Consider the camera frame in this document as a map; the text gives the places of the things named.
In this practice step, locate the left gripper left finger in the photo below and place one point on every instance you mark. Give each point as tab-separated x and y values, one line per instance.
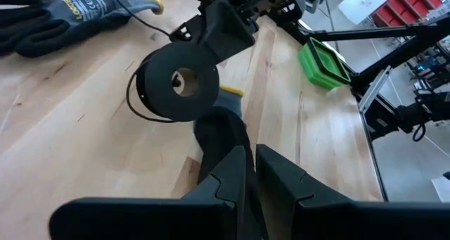
140	219

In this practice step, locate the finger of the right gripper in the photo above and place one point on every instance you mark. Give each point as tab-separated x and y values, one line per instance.
225	32

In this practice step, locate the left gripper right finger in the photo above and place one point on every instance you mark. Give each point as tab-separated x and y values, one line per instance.
351	220

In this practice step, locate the green square container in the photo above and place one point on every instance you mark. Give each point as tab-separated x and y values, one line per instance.
316	74

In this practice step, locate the white table top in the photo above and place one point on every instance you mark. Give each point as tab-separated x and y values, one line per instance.
365	4

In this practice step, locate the black jointed machine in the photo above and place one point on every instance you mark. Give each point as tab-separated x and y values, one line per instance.
411	115

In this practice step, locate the red storage bins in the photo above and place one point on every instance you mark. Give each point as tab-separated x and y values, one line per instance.
411	0

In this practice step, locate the silver aluminium bracket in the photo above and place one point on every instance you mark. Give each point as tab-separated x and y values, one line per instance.
374	90

